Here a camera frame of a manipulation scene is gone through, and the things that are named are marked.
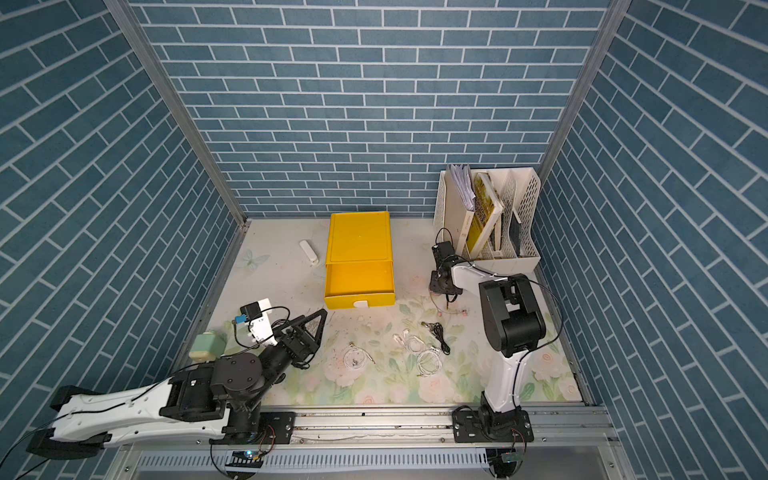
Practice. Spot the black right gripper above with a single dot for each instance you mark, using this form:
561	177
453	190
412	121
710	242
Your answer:
434	286

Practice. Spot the white perforated file organizer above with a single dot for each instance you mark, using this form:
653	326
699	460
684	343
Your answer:
495	233

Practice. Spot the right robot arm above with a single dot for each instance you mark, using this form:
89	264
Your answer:
513	325

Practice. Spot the green and cream box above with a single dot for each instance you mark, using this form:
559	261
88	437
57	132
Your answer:
207	346

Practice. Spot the white earphones left coil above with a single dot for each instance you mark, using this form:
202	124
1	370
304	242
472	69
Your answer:
356	358

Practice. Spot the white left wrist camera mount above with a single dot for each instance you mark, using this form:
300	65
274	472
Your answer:
252	327

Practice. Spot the pink wired earphones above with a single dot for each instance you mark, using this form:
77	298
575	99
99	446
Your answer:
445	305

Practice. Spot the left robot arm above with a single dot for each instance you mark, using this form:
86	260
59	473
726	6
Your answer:
219	401

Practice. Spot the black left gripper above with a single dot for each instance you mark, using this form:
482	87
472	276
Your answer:
305	345

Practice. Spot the white earphones right coil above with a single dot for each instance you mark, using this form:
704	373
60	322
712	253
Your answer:
429	362

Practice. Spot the small black wired earphones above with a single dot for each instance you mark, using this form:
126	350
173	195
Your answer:
437	331

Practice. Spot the yellow drawer cabinet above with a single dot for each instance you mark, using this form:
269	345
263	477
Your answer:
359	261

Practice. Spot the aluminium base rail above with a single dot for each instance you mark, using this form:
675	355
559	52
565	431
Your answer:
570	441

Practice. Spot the yellow covered book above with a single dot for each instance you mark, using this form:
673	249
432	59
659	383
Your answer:
488	210

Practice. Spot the small white rectangular device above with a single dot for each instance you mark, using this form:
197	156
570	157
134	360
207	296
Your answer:
309	252

